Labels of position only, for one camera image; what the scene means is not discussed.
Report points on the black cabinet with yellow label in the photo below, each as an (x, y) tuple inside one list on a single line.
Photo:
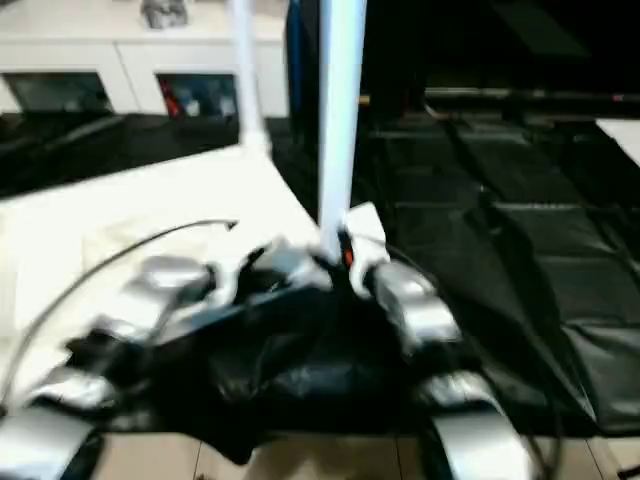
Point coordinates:
[(390, 50)]

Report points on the black work mat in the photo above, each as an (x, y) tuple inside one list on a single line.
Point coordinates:
[(500, 225)]

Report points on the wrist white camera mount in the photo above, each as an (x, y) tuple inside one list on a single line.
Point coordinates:
[(367, 225), (227, 275)]

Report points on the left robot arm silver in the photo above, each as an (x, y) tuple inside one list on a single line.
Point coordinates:
[(140, 300)]

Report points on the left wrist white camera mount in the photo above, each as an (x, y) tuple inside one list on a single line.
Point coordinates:
[(227, 275)]

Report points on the red package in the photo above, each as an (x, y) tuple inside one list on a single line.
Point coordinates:
[(170, 100)]

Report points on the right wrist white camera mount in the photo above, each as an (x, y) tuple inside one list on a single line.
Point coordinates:
[(367, 225)]

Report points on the black covered bench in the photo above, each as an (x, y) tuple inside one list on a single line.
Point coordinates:
[(530, 96)]

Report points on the white plastic table top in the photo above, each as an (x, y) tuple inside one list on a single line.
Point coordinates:
[(125, 210)]

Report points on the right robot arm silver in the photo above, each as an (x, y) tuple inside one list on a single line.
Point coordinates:
[(425, 305)]

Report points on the white cabinet with glass doors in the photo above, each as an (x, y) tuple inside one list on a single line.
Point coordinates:
[(75, 55)]

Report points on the white flat board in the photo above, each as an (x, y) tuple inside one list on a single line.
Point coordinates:
[(622, 140)]

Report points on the white plastic table leg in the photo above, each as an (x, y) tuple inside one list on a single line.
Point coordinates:
[(340, 125), (247, 75)]

